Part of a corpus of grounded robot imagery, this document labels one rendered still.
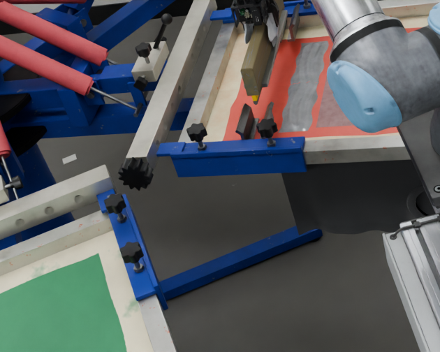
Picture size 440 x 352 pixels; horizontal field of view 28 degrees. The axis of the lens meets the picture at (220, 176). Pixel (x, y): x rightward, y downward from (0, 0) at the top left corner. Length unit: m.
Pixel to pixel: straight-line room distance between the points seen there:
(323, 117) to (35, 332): 0.80
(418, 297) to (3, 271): 0.95
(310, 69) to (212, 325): 1.08
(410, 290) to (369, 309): 1.51
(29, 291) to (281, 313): 1.21
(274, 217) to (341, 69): 2.00
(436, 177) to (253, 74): 0.67
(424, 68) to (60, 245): 0.96
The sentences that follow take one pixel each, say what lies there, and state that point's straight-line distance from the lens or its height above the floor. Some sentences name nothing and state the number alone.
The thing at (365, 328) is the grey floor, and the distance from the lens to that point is 2.80.
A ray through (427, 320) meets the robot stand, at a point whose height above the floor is 1.17.
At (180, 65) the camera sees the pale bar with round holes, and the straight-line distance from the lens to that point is 2.18.
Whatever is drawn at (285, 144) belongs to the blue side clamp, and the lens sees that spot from 1.90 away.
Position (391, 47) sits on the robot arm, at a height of 1.48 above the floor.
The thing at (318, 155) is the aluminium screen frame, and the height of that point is 0.98.
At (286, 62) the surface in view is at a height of 0.95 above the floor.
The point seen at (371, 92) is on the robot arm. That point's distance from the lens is 1.23.
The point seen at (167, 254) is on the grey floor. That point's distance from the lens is 3.21.
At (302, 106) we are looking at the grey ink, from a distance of 2.06.
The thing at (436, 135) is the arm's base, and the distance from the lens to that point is 1.40.
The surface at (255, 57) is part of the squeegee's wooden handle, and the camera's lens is 1.95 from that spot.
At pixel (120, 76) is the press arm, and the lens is 2.22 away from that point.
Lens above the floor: 2.18
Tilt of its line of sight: 39 degrees down
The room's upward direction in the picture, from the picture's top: 18 degrees counter-clockwise
